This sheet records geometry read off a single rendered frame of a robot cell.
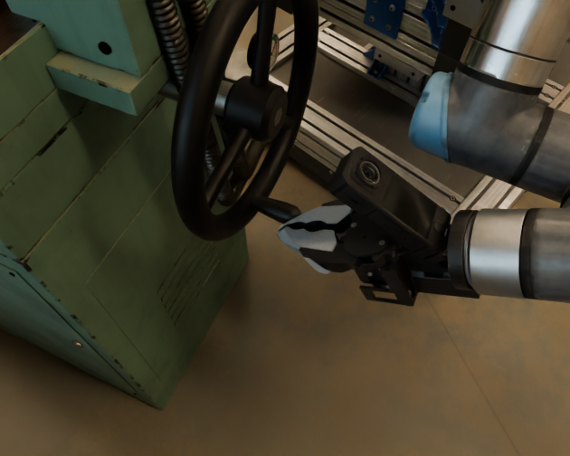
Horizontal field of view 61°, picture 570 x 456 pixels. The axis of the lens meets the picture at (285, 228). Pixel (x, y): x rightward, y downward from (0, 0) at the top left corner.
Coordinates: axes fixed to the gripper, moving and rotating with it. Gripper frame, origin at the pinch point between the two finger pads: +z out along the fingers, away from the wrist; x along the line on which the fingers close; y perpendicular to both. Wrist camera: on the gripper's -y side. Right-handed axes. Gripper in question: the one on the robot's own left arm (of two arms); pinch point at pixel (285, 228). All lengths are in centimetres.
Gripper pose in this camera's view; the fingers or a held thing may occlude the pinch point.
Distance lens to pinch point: 53.7
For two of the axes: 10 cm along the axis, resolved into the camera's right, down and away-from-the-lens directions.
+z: -7.9, -0.3, 6.1
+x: 4.1, -7.6, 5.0
